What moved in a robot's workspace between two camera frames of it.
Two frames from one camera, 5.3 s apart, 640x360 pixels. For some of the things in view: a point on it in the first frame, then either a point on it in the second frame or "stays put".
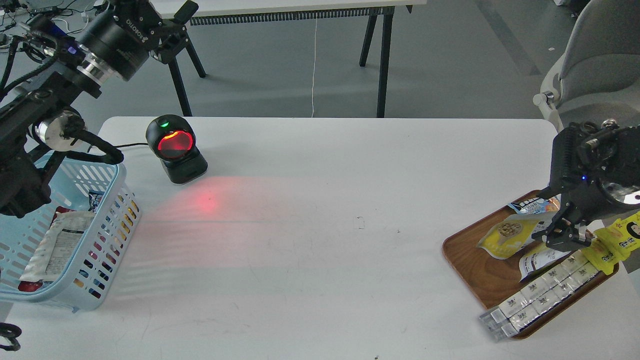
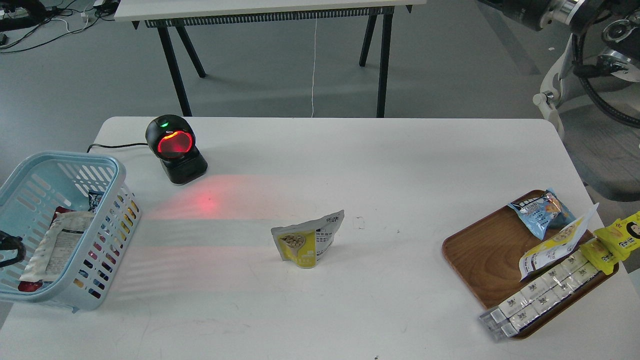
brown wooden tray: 489,278 stays put
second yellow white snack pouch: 541,256 stays put
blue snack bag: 542,204 stays put
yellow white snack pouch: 510,235 -> 303,243
